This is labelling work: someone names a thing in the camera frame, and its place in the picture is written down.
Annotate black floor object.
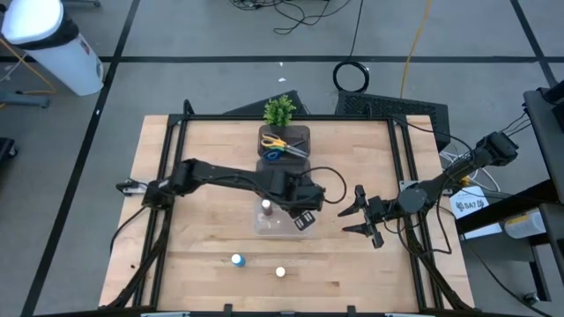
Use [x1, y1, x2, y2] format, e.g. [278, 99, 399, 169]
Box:
[0, 137, 19, 160]

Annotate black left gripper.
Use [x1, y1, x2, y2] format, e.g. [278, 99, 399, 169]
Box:
[281, 175, 327, 232]

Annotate small green artificial plant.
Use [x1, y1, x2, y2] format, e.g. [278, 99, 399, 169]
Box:
[263, 94, 297, 128]

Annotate black aluminium table frame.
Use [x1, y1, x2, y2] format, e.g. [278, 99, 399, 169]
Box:
[100, 99, 477, 314]

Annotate white trash can black rim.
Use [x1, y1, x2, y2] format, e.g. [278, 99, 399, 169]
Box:
[1, 0, 106, 97]

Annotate smoky dark plastic bin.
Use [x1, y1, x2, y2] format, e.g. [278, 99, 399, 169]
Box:
[256, 124, 312, 162]
[255, 158, 310, 177]

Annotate yellow handled scissors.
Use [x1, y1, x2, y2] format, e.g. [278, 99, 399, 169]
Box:
[260, 132, 309, 159]

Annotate black equipment cart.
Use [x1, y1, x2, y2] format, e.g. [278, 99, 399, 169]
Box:
[456, 81, 564, 305]

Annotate grey stand base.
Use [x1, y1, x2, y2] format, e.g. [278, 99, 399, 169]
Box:
[0, 90, 50, 110]

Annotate white cable bundle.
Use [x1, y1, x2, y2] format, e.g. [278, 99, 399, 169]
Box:
[439, 148, 501, 193]

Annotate white paper sign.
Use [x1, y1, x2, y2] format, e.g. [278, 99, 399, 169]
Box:
[449, 184, 490, 220]

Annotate yellow hanging cable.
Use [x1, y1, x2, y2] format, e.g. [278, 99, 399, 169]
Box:
[399, 0, 435, 99]

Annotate black mesh panel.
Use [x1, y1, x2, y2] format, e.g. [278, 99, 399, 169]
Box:
[334, 91, 451, 153]

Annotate coiled black cable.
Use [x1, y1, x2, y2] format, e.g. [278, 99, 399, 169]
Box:
[332, 60, 370, 94]

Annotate clear plastic bin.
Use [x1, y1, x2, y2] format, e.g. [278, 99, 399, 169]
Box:
[253, 195, 315, 239]

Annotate white cylinder yellow label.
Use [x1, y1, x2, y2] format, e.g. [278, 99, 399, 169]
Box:
[503, 209, 547, 240]

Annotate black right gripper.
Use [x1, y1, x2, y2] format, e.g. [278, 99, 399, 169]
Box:
[338, 184, 400, 250]

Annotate black hanging cable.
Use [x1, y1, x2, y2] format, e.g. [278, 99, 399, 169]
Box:
[350, 0, 365, 63]

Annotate black flat panel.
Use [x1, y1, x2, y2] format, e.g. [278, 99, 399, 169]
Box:
[223, 90, 309, 116]

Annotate tangled black floor cables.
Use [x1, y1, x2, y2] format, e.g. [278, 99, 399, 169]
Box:
[228, 0, 353, 35]

